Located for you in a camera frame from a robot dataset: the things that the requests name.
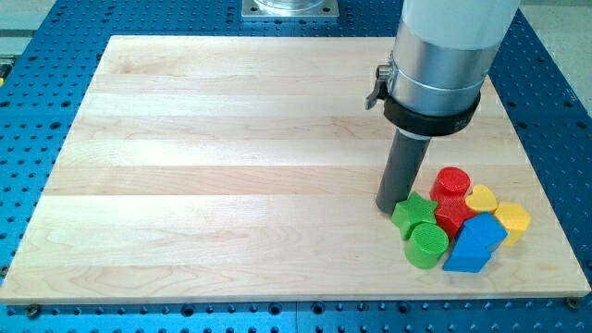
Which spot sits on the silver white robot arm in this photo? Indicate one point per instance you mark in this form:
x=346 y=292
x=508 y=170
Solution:
x=443 y=52

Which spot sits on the green star block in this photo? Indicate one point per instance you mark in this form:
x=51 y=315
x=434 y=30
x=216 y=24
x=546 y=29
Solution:
x=414 y=211

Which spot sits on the red star block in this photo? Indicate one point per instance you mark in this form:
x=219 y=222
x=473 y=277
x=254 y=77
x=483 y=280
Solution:
x=451 y=213

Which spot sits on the blue cube block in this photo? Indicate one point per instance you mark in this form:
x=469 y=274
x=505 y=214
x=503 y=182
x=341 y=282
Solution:
x=486 y=229

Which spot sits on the wooden board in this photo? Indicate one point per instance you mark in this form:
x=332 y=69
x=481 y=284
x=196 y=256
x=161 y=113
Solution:
x=238 y=169

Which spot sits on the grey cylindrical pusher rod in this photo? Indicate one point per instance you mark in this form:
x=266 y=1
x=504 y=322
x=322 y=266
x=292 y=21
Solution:
x=405 y=156

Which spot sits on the green cylinder block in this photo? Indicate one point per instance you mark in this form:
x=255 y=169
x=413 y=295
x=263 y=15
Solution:
x=426 y=245

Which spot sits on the red cylinder block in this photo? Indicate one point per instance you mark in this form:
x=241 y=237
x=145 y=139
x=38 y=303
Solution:
x=450 y=181

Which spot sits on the yellow heart block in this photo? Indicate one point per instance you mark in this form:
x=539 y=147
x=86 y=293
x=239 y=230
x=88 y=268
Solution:
x=481 y=199

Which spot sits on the blue triangle block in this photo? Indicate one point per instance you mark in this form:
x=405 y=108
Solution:
x=469 y=254

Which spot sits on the yellow hexagon block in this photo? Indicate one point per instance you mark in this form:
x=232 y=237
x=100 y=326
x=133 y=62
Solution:
x=515 y=219

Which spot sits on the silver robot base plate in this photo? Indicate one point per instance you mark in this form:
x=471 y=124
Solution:
x=263 y=9

